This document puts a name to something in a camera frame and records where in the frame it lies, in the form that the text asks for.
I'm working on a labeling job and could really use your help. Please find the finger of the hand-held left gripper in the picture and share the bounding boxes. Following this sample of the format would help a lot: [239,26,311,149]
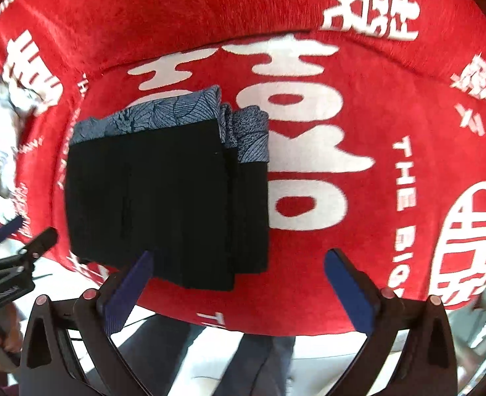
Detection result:
[0,215,24,245]
[19,227,59,261]

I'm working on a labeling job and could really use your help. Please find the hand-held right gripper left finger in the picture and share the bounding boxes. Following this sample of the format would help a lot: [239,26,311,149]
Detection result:
[19,248,158,396]

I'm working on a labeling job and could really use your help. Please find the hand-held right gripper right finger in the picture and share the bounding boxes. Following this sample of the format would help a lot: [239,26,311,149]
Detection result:
[324,248,459,396]

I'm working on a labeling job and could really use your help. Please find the black pants patterned waistband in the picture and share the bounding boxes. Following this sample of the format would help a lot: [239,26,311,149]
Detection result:
[57,84,271,292]

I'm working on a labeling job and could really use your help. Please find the white bed sheet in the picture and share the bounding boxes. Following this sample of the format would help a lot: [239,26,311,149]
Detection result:
[4,256,369,396]

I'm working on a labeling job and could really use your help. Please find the person's grey trousers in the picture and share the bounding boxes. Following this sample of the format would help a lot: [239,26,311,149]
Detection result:
[113,317,298,396]

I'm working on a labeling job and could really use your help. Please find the red printed blanket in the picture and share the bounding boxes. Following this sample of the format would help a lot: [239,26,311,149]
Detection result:
[0,0,486,336]

